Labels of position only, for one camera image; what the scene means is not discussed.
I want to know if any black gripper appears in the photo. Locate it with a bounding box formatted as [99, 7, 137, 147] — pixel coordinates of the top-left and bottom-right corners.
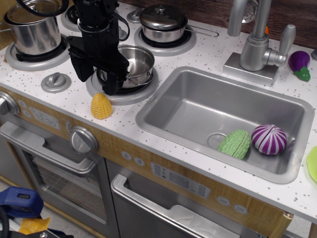
[66, 18, 129, 95]

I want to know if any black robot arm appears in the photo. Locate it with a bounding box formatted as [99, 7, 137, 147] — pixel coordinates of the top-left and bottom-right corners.
[66, 0, 129, 95]

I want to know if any yellow toy corn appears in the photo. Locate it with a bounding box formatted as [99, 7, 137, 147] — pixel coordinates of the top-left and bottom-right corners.
[91, 93, 113, 119]

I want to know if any small steel pan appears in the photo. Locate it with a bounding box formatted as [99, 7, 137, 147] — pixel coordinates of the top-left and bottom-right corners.
[118, 45, 155, 90]

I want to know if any grey stove top knob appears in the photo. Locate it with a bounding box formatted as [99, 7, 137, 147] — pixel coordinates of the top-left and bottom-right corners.
[41, 72, 71, 93]

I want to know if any grey stove knob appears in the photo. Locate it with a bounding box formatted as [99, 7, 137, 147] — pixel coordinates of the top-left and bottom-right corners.
[127, 7, 143, 24]
[41, 72, 71, 93]

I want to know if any back grey stove knob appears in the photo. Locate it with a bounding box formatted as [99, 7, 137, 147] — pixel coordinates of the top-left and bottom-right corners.
[127, 7, 143, 24]

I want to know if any front right grey burner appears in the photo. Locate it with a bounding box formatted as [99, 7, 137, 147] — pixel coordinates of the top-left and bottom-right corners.
[85, 68, 159, 106]

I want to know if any grey burner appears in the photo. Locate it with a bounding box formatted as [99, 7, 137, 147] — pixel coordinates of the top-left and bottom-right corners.
[85, 68, 159, 106]
[61, 5, 80, 33]
[134, 27, 197, 57]
[5, 34, 70, 71]

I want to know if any front left grey burner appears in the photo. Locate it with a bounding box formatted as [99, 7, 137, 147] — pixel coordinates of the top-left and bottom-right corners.
[5, 34, 70, 71]

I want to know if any back left grey burner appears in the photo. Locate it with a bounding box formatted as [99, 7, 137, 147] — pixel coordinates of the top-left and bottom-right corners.
[61, 5, 80, 33]

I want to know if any right silver oven knob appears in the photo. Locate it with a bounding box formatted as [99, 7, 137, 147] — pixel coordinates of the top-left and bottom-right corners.
[70, 126, 99, 153]

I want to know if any silver oven knob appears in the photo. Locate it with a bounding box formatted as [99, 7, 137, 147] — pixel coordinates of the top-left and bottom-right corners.
[0, 91, 20, 116]
[70, 126, 99, 153]

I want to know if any back right grey burner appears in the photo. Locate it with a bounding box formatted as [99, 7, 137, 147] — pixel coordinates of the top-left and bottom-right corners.
[134, 27, 197, 57]

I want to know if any large steel pot with lid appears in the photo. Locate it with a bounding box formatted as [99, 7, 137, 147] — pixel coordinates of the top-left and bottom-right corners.
[3, 3, 62, 56]

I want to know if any steel saucepan with lid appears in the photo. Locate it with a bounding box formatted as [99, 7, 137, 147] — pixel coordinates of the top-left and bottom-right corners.
[140, 4, 219, 43]

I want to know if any left silver oven knob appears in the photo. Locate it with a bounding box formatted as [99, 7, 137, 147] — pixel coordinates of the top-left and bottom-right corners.
[0, 91, 20, 116]

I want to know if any grey oven door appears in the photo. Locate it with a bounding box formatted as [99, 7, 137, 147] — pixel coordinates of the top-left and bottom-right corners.
[0, 119, 119, 238]

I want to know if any grey dishwasher door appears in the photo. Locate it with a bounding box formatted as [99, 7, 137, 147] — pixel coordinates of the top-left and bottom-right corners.
[106, 161, 263, 238]

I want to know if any blue clamp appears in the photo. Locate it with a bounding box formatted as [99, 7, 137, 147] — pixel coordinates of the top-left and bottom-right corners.
[0, 186, 44, 218]

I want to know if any green toy bitter gourd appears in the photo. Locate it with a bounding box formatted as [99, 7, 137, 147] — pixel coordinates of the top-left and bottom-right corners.
[217, 129, 251, 160]

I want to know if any silver toy faucet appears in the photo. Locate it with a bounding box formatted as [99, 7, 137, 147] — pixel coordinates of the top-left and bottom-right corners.
[223, 0, 296, 86]

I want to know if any purple white toy onion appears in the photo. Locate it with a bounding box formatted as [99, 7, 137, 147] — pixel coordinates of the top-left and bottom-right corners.
[251, 124, 287, 156]

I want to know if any purple toy eggplant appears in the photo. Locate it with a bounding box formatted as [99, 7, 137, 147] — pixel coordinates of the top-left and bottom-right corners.
[288, 51, 311, 81]

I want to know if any green plastic plate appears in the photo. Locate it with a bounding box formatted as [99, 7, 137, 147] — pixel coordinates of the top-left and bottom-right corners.
[306, 146, 317, 182]

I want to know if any black cable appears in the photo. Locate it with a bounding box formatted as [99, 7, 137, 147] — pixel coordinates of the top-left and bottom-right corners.
[15, 0, 70, 17]

